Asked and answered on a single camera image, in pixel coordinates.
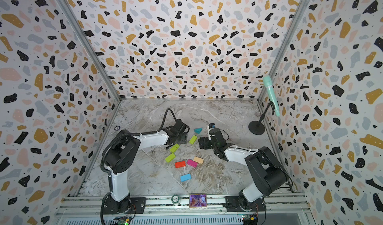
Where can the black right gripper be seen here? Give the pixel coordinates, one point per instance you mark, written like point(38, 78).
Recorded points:
point(207, 140)

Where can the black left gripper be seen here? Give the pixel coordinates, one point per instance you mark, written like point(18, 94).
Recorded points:
point(185, 140)

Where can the lime green block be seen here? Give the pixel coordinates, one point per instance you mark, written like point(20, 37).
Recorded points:
point(193, 139)
point(174, 148)
point(169, 158)

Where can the teal triangular block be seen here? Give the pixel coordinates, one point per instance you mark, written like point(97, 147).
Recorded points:
point(198, 130)

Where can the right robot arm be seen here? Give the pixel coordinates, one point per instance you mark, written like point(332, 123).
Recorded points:
point(268, 175)

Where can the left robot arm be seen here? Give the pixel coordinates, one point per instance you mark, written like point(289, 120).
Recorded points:
point(120, 154)

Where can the tan wooden block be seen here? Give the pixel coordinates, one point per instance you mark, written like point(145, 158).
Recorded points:
point(198, 160)

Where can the red block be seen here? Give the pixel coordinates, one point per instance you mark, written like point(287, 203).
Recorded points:
point(180, 164)

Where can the magenta block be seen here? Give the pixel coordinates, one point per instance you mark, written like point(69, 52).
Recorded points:
point(192, 163)

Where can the light blue block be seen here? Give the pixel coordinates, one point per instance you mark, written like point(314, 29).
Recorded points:
point(185, 177)

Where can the colourful small screen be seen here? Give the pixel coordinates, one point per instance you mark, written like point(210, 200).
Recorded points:
point(198, 201)

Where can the round green button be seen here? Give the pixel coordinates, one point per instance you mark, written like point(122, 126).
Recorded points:
point(175, 200)

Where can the mint green microphone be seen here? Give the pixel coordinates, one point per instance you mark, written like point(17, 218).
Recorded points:
point(268, 85)

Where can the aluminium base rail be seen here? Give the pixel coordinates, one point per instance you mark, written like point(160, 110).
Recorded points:
point(277, 209)

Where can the aluminium corner post right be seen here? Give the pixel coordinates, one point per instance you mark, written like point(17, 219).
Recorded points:
point(279, 23)

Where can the aluminium corner post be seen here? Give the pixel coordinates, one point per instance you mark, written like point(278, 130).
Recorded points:
point(279, 23)
point(67, 11)

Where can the aluminium corner post left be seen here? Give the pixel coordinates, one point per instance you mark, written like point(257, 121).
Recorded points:
point(67, 11)

